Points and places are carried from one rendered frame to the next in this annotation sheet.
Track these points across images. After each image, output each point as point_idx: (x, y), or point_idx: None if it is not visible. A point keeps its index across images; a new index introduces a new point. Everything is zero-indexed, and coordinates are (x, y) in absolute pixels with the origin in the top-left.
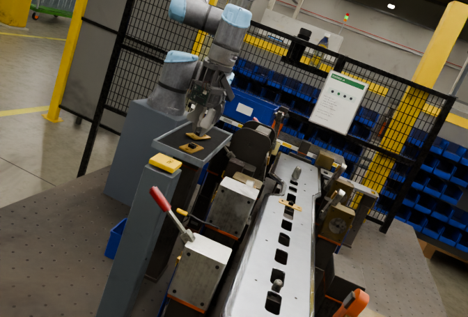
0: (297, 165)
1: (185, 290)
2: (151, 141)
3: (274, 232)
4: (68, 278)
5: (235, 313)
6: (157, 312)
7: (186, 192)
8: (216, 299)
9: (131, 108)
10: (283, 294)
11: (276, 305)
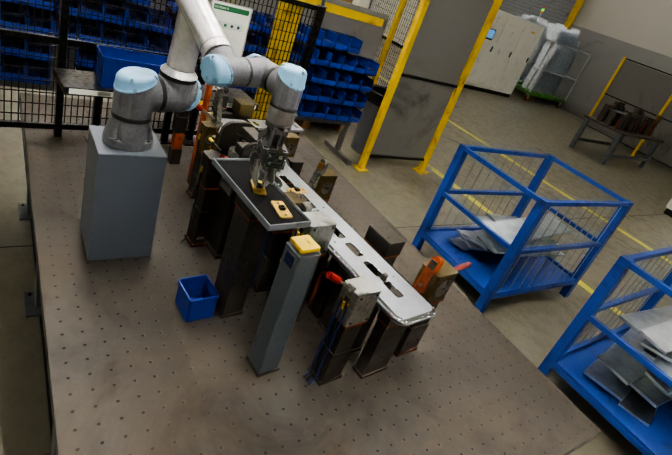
0: None
1: (357, 318)
2: (139, 187)
3: None
4: (199, 362)
5: (396, 312)
6: None
7: (263, 238)
8: None
9: (101, 162)
10: (388, 279)
11: (388, 288)
